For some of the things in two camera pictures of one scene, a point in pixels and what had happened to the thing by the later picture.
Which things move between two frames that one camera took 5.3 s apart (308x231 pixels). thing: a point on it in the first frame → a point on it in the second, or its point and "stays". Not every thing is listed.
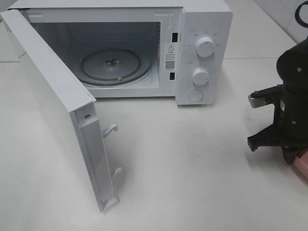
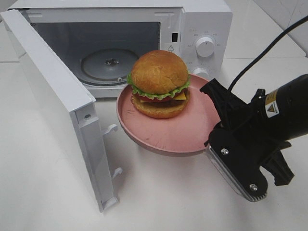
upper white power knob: [205, 46] stays
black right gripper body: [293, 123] → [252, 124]
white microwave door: [72, 109] stays
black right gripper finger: [266, 96] → [227, 103]
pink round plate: [301, 164] → [185, 133]
